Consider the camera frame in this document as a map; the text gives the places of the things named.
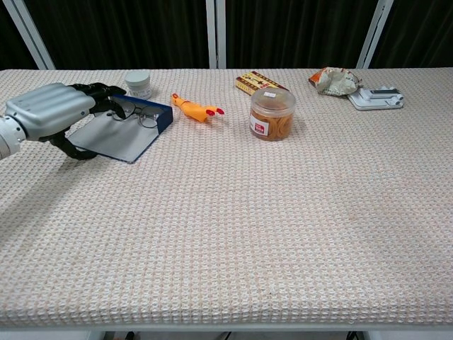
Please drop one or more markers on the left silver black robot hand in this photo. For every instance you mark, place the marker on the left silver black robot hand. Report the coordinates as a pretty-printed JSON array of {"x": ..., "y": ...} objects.
[{"x": 46, "y": 110}]

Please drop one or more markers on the blue glasses case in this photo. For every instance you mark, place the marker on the blue glasses case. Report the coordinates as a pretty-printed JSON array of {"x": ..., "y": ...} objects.
[{"x": 113, "y": 141}]

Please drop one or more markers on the black eyeglasses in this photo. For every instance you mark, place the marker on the black eyeglasses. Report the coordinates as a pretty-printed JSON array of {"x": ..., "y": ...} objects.
[{"x": 148, "y": 120}]

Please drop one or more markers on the yellow red card box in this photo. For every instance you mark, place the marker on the yellow red card box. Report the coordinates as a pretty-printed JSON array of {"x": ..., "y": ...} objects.
[{"x": 255, "y": 83}]

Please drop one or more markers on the black pleated curtain panel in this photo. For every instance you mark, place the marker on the black pleated curtain panel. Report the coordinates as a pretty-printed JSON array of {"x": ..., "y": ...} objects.
[
  {"x": 124, "y": 35},
  {"x": 421, "y": 35},
  {"x": 10, "y": 46},
  {"x": 293, "y": 35}
]

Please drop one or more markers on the small grey round jar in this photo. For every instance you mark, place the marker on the small grey round jar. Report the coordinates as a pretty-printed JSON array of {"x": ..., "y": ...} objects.
[{"x": 138, "y": 85}]

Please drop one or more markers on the yellow rubber chicken toy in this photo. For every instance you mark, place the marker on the yellow rubber chicken toy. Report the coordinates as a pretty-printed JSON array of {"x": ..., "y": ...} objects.
[{"x": 191, "y": 110}]

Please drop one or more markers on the beige woven table cloth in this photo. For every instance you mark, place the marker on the beige woven table cloth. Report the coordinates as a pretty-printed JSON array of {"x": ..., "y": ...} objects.
[{"x": 230, "y": 212}]

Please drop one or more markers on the clear jar of rubber bands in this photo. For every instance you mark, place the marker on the clear jar of rubber bands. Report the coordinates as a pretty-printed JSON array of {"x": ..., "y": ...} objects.
[{"x": 272, "y": 117}]

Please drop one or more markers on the crumpled orange snack bag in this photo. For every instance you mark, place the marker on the crumpled orange snack bag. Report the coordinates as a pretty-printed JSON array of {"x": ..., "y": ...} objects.
[{"x": 332, "y": 83}]

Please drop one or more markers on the white grey plastic device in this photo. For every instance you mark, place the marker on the white grey plastic device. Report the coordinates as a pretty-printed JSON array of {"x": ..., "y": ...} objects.
[{"x": 371, "y": 99}]

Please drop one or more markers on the white frame post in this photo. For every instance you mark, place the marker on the white frame post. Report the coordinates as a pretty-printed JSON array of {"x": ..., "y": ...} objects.
[
  {"x": 373, "y": 35},
  {"x": 32, "y": 39},
  {"x": 216, "y": 35}
]

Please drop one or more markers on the white table frame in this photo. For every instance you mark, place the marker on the white table frame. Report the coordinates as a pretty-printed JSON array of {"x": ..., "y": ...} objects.
[{"x": 247, "y": 328}]

